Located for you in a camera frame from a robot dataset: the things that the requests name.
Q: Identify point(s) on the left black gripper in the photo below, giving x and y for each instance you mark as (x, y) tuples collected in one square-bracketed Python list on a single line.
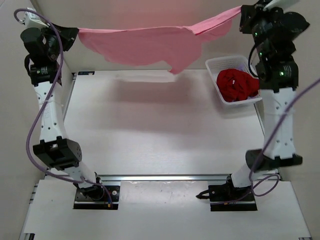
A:
[(69, 35)]

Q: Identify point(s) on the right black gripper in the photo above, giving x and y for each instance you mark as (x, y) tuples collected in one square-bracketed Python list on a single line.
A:
[(249, 17)]

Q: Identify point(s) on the pink t shirt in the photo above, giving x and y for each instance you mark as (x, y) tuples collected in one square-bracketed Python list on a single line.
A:
[(178, 46)]

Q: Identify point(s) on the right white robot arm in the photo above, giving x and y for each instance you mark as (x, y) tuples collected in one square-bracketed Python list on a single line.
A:
[(273, 29)]

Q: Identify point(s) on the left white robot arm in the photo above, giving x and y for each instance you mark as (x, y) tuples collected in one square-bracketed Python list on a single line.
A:
[(55, 149)]

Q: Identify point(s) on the blue table label sticker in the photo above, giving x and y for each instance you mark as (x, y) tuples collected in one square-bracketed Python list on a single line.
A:
[(86, 73)]

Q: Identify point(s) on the white plastic basket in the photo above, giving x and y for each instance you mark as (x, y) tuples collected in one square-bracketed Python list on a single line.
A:
[(216, 65)]

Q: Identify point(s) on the red t shirt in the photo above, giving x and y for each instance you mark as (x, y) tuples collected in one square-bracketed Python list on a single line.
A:
[(235, 85)]

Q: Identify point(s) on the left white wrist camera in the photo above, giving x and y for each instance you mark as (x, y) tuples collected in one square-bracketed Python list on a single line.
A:
[(31, 20)]

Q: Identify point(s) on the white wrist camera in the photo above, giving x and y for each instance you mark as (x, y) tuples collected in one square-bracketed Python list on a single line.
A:
[(283, 4), (31, 20)]

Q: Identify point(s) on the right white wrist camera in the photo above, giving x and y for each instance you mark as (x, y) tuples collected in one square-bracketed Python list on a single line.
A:
[(283, 4)]

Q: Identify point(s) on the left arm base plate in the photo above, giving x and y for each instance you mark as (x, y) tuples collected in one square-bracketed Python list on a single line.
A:
[(98, 199)]

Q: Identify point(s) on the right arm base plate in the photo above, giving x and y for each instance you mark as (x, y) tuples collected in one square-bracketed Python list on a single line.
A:
[(229, 199)]

